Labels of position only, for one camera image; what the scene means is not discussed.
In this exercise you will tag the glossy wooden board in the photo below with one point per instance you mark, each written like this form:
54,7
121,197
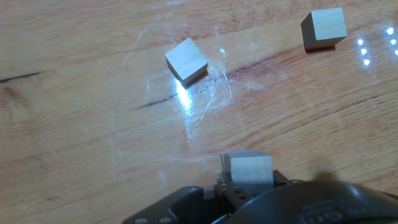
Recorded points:
93,140

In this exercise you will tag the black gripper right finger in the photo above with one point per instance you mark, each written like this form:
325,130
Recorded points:
283,180

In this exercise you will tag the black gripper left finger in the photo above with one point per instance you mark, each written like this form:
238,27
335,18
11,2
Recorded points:
233,196

